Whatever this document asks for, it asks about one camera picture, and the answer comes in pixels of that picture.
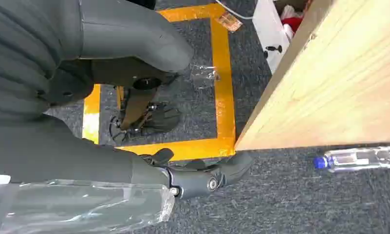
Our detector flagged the white box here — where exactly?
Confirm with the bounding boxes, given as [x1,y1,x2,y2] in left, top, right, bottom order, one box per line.
[252,0,293,74]

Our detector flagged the black box latch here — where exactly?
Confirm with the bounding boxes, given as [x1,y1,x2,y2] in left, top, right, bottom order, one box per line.
[263,44,283,59]

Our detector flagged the black robot foot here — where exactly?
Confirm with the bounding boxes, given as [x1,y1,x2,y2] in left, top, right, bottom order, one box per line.
[109,86,183,147]

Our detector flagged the pale wooden table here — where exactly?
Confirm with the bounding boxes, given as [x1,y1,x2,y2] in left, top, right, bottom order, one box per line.
[235,0,390,152]

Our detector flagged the brown paper label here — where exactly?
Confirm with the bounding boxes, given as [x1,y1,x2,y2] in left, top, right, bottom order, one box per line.
[215,12,243,33]

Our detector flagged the yellow floor tape frame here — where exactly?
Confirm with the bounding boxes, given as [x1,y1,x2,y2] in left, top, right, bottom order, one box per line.
[82,3,237,161]

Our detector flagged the ribbed grey right arm sleeve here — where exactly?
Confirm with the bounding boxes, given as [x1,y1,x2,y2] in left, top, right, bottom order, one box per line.
[0,0,83,123]

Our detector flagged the red item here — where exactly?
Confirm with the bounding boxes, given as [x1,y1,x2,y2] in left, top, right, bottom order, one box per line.
[280,17,304,33]

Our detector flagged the white cable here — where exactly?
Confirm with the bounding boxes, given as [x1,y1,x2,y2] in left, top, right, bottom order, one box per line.
[214,0,255,20]

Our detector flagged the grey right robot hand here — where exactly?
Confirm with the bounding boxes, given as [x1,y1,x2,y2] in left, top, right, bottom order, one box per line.
[0,0,255,200]

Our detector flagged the clear bottle with blue cap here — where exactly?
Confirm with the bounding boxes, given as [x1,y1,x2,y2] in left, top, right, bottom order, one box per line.
[313,146,390,173]

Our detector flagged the clear tape piece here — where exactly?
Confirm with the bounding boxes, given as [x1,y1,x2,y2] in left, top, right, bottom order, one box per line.
[189,63,220,86]

